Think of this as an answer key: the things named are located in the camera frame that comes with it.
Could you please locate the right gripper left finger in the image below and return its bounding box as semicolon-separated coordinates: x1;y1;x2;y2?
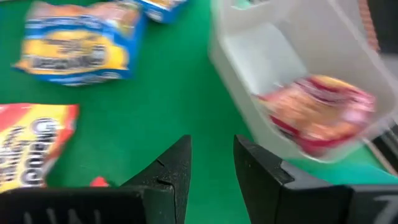
0;134;192;224

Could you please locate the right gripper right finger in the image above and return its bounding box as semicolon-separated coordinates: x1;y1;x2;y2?
233;134;398;224

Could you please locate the orange Maruchan noodle packet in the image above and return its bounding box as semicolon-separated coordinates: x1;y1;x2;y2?
0;103;80;194
89;175;110;189

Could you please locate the red Maruchan noodle packet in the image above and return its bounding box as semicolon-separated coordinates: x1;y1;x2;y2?
257;74;377;158

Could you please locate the blue Maruchan noodle packet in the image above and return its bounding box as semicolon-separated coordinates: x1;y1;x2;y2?
11;1;147;87
135;0;189;25

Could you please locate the small white plastic bin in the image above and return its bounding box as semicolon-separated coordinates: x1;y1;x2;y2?
207;0;398;163

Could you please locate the black hazard-striped floor mat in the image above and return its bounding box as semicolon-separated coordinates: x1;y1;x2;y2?
357;0;398;54

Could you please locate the black aluminium table frame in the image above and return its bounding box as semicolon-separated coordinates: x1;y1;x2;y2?
369;123;398;175

